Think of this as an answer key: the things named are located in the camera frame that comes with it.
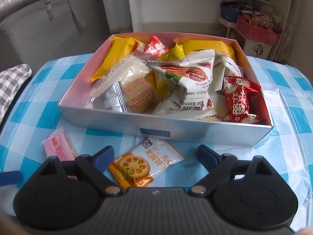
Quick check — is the large yellow snack packet left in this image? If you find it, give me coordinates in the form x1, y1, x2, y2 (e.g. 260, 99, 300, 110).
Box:
90, 36, 146, 83

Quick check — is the orange white biscuit packet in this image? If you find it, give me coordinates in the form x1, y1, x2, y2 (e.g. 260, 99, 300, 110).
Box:
108, 138, 184, 190

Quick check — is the white yellow snack packet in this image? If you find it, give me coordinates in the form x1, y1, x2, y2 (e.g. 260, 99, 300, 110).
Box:
200, 107, 229, 121

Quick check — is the orange cracker clear packet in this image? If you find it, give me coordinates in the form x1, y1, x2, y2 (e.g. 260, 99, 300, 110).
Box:
91, 77, 156, 114

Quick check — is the clear white wafer packet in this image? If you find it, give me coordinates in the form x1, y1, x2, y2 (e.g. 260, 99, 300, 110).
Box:
90, 52, 150, 100

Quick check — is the large yellow snack packet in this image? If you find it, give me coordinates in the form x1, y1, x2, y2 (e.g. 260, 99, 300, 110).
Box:
90, 36, 146, 83
181, 40, 237, 63

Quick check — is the red white candy packet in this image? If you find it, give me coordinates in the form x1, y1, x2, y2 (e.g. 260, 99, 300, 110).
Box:
223, 76, 261, 124

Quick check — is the lace curtain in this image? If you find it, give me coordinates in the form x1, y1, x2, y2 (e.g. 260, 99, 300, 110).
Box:
274, 0, 301, 61

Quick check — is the yellow noodle snack packet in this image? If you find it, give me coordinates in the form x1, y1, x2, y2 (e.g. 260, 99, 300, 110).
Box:
154, 45, 185, 97

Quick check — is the pink rice cracker packet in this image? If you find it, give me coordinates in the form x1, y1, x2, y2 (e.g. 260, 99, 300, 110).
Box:
41, 127, 76, 161

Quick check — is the blue storage bin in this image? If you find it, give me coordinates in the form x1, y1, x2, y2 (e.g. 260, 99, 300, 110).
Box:
220, 5, 243, 23

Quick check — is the red candy packet in box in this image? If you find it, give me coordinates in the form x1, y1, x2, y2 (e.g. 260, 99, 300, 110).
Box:
144, 36, 169, 57

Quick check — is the blue white checkered tablecloth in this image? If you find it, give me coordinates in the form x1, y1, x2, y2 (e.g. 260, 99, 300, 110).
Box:
1, 54, 312, 230

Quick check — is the grey sofa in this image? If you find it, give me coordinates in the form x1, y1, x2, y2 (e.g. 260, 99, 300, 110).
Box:
1, 0, 110, 72

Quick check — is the pink and silver cardboard box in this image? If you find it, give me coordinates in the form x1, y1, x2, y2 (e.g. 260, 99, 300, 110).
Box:
58, 36, 274, 146

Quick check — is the white beige snack packet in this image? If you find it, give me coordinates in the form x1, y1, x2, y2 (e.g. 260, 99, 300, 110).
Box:
208, 52, 242, 99

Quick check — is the large yellow snack packet right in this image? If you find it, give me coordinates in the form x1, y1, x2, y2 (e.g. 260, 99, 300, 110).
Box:
181, 40, 237, 63

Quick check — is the white pecan kernels packet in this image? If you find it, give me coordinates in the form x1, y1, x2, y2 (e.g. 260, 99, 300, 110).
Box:
147, 49, 217, 119

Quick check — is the grey white checkered cushion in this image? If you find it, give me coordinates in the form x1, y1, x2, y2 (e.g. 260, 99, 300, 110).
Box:
0, 64, 32, 122

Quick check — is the pink plastic basket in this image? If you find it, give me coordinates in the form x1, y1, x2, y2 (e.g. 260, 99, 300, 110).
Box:
237, 16, 280, 46

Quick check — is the white bookshelf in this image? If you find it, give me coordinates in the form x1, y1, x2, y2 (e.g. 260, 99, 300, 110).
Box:
126, 0, 294, 62

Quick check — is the white storage box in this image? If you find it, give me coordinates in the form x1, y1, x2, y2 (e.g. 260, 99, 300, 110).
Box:
226, 28, 273, 60

